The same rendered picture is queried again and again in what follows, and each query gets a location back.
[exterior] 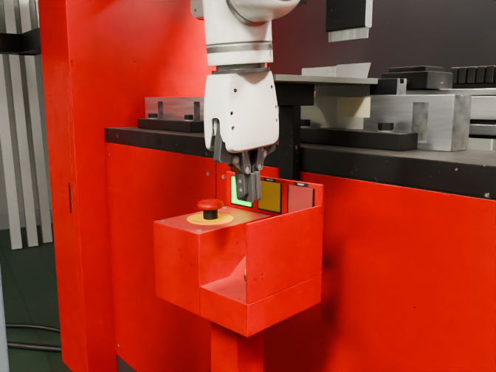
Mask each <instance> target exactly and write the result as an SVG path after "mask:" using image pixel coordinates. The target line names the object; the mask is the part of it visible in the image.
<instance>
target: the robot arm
mask: <svg viewBox="0 0 496 372"><path fill-rule="evenodd" d="M299 1H300V0H202V2H203V11H204V30H205V40H206V49H207V65H208V66H216V70H217V71H212V75H208V76H207V80H206V86H205V93H204V137H205V144H206V147H207V149H208V150H210V151H214V155H213V161H214V162H216V163H222V164H227V165H228V166H229V167H230V170H231V171H232V172H233V173H235V189H236V198H237V200H239V201H243V202H250V203H253V202H255V201H259V200H261V179H260V171H261V170H262V169H263V166H264V159H265V158H266V155H268V154H270V153H272V152H273V151H274V150H275V142H276V141H277V140H278V135H279V120H278V104H277V98H276V93H275V85H274V81H273V77H272V71H270V67H265V63H271V62H273V52H272V20H273V19H276V18H280V17H282V16H285V15H287V14H288V13H290V12H291V11H292V10H293V9H294V8H295V7H296V6H297V4H298V3H299ZM264 67H265V68H264ZM238 156H240V158H239V157H238Z"/></svg>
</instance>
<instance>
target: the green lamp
mask: <svg viewBox="0 0 496 372"><path fill-rule="evenodd" d="M232 203H236V204H242V205H246V206H251V203H250V202H246V201H239V200H237V198H236V189H235V177H233V176H232Z"/></svg>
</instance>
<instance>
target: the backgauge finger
mask: <svg viewBox="0 0 496 372"><path fill-rule="evenodd" d="M388 78H400V79H402V78H405V79H407V86H406V90H415V89H452V78H453V73H451V72H444V68H443V67H437V66H409V67H396V68H389V71H388V73H382V79H388Z"/></svg>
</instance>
